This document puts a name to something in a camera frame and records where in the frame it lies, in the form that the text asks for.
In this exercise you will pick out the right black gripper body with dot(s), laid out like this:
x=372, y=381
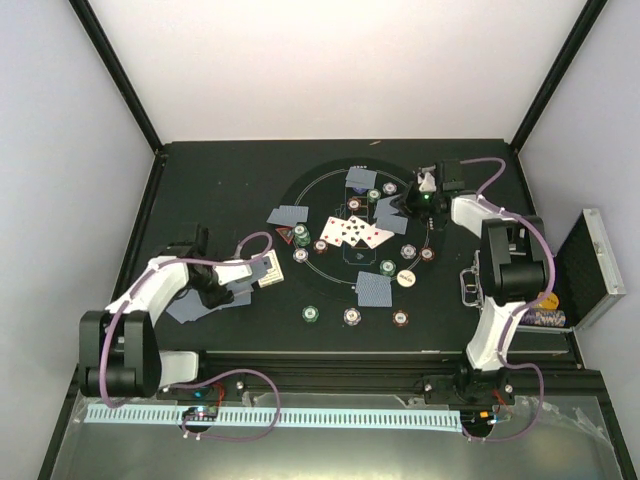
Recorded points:
x=422, y=206

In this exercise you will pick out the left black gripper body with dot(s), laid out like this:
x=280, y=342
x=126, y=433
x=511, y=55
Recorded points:
x=208, y=298

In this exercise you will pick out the green chips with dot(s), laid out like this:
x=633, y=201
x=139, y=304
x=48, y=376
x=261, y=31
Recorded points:
x=387, y=268
x=302, y=236
x=373, y=196

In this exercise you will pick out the orange chips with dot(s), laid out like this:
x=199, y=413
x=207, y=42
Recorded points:
x=354, y=204
x=320, y=246
x=427, y=254

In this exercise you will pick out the blue chips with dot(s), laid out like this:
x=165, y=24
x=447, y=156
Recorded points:
x=390, y=188
x=408, y=251
x=301, y=255

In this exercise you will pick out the face-up spades card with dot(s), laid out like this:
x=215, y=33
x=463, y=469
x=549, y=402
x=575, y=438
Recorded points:
x=352, y=229

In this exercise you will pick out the white dealer button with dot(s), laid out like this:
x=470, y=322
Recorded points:
x=406, y=278

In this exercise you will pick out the green chip stack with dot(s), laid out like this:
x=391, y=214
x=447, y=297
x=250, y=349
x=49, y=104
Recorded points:
x=310, y=314

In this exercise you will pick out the orange black chip stack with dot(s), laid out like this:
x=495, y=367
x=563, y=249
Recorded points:
x=400, y=318

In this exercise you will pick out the blue white chip stack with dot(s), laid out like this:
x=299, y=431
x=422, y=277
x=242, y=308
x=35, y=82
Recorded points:
x=351, y=316

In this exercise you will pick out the blue playing card deck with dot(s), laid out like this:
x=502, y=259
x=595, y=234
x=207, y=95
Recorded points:
x=242, y=292

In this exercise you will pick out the face-up red card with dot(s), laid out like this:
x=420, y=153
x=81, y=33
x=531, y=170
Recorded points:
x=373, y=237

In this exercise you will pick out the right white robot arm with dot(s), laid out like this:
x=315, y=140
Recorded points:
x=485, y=360

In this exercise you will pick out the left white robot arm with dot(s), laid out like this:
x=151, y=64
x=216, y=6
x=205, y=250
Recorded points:
x=119, y=356

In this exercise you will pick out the loose cards on table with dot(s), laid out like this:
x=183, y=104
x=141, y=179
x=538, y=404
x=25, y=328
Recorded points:
x=187, y=308

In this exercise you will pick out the white card box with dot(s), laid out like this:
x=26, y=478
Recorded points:
x=273, y=271

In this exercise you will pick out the round black poker mat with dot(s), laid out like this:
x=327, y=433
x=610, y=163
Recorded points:
x=334, y=273

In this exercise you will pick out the red triangle all-in marker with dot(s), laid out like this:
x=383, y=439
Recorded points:
x=286, y=233

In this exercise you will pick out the left circuit board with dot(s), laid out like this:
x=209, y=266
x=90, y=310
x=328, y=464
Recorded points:
x=200, y=414

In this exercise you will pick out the yellow round button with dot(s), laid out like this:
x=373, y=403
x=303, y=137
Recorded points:
x=550, y=302

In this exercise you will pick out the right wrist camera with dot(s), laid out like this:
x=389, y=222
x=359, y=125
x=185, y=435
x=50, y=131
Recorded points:
x=426, y=179

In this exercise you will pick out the white slotted cable duct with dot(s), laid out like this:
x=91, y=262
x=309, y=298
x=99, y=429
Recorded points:
x=262, y=417

